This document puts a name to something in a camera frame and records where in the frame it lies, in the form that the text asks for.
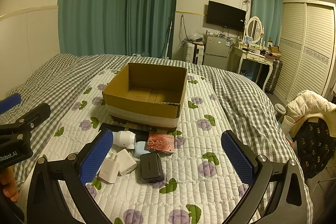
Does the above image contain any white ribbed suitcase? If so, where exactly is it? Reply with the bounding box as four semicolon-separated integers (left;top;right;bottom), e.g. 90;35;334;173
183;42;205;65

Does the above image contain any white square charger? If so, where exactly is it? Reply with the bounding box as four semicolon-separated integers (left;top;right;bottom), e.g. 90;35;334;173
115;149;137;176

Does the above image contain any brown cardboard box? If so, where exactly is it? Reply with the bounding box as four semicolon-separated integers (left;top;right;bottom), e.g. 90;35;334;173
102;63;187;128

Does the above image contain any white plug adapter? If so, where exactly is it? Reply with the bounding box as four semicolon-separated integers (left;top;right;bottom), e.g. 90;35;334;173
98;154;120;184

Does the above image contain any black rectangular case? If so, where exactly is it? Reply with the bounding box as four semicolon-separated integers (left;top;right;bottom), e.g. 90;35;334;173
140;152;164;183

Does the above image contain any white floral quilted mat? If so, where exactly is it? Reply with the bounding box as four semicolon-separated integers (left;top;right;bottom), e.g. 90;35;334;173
42;70;249;223

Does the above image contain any black wall television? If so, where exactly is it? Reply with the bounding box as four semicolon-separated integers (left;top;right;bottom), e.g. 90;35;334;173
206;1;247;32

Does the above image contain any paper cup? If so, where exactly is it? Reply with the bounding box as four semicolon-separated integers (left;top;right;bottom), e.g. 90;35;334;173
281;115;295;135

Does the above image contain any white louvered wardrobe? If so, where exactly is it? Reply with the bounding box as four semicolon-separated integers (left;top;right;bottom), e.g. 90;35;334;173
274;0;335;103

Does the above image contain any white puffer jacket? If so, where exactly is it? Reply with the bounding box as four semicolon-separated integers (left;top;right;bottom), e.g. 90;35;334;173
286;90;335;137

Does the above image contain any light blue earbuds case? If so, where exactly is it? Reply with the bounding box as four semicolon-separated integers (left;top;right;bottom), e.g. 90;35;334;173
134;141;150;158

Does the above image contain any dark checkered suitcase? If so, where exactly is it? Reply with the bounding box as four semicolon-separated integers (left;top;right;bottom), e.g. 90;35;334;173
264;60;283;94

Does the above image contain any teal right curtain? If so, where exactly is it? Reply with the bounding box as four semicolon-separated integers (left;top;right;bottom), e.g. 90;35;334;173
251;0;283;46

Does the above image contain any black remote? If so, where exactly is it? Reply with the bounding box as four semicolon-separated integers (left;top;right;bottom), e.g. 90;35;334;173
98;123;149;141

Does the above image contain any teal window curtain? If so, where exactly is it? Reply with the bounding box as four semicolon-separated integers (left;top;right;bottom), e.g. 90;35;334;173
58;0;177;58

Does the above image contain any silver mini fridge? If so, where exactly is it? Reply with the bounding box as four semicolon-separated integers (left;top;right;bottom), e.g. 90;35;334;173
203;35;234;70

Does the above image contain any white oval vanity mirror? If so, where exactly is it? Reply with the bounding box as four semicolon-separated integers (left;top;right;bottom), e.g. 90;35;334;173
244;16;264;44

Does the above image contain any grey checkered bedspread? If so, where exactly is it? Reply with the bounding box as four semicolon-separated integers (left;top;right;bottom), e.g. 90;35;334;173
7;53;314;224

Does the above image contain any white mop handle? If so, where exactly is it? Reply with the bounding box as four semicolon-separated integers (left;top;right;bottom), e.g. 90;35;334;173
165;21;173;59

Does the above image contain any white dressing table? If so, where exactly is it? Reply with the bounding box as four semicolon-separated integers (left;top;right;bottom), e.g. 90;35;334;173
227;46;275;92

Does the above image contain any blue laundry basket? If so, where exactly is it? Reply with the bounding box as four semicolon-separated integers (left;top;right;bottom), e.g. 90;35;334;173
240;70;254;80

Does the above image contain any black patterned garment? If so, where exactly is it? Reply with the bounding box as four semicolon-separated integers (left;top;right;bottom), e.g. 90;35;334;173
293;118;335;180

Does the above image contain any white cylindrical device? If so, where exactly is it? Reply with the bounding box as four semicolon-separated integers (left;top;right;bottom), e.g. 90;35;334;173
113;131;136;149

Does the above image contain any person's left hand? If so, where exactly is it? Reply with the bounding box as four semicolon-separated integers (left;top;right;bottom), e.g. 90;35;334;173
0;166;19;202

